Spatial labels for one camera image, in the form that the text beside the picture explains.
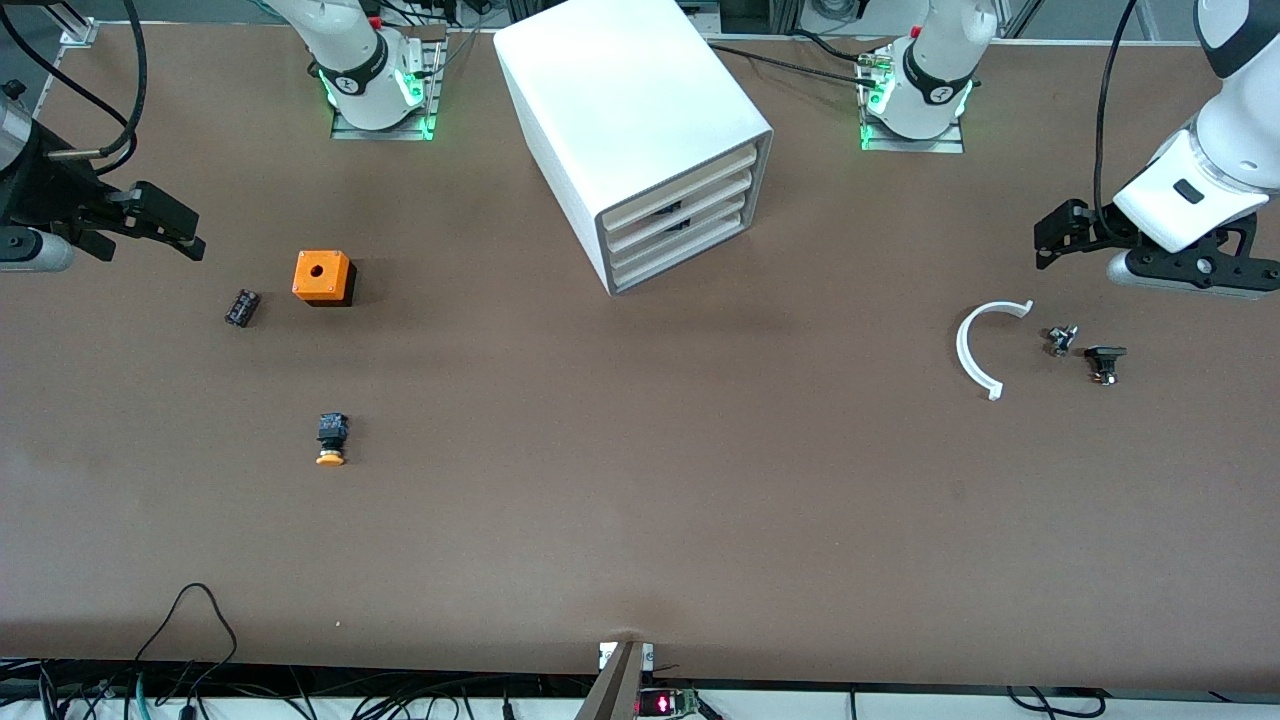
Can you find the aluminium frame profile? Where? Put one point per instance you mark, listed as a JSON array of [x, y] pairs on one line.
[[75, 28]]

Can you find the small device with red light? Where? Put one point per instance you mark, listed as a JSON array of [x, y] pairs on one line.
[[665, 704]]

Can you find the brown camera mount post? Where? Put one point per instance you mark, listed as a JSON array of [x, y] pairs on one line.
[[615, 690]]

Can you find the small black switch component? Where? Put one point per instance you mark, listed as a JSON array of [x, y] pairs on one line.
[[1105, 353]]

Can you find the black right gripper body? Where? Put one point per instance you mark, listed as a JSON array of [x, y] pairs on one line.
[[45, 192]]

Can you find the small grey metal component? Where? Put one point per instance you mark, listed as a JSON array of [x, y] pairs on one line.
[[1060, 340]]

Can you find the white curved plastic piece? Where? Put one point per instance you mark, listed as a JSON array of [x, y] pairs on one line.
[[961, 348]]

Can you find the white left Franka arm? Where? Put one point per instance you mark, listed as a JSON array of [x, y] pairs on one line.
[[1210, 150]]

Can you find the orange button enclosure box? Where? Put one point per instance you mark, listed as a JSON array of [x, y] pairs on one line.
[[335, 275]]

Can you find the orange push button black body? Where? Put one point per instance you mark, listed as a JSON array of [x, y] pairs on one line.
[[332, 430]]

